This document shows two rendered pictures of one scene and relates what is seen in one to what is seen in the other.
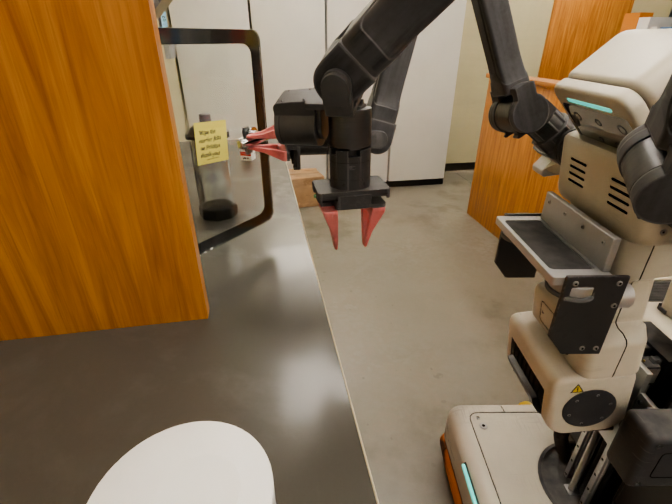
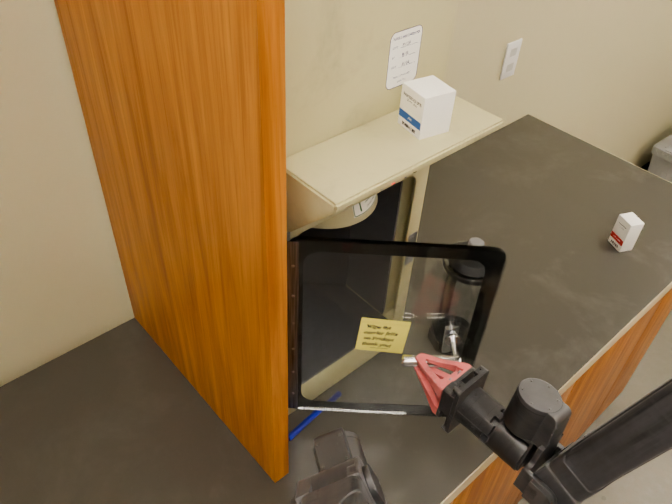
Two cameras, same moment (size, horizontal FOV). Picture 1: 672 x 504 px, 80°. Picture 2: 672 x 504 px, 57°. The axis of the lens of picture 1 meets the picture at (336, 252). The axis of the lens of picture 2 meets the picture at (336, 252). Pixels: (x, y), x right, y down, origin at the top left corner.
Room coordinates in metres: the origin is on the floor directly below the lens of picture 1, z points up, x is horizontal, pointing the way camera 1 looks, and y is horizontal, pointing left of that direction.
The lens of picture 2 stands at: (0.34, -0.25, 1.93)
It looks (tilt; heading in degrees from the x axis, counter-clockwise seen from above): 42 degrees down; 56
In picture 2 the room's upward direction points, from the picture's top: 4 degrees clockwise
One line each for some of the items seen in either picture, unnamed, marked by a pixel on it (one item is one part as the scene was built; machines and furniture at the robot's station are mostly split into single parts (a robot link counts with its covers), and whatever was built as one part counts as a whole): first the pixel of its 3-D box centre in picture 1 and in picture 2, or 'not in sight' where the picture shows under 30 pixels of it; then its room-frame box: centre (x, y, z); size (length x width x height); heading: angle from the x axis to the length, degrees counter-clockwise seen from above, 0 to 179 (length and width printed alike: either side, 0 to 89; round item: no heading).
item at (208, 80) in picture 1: (212, 147); (383, 338); (0.77, 0.24, 1.19); 0.30 x 0.01 x 0.40; 147
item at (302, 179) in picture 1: (299, 187); not in sight; (3.57, 0.34, 0.14); 0.41 x 0.33 x 0.29; 107
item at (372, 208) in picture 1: (356, 217); not in sight; (0.55, -0.03, 1.14); 0.07 x 0.07 x 0.09; 11
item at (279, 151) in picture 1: (271, 139); (440, 377); (0.79, 0.13, 1.20); 0.09 x 0.07 x 0.07; 100
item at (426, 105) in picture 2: not in sight; (426, 107); (0.84, 0.31, 1.54); 0.05 x 0.05 x 0.06; 89
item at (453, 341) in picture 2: (250, 138); (432, 352); (0.81, 0.17, 1.20); 0.10 x 0.05 x 0.03; 147
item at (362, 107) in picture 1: (345, 126); not in sight; (0.55, -0.01, 1.27); 0.07 x 0.06 x 0.07; 74
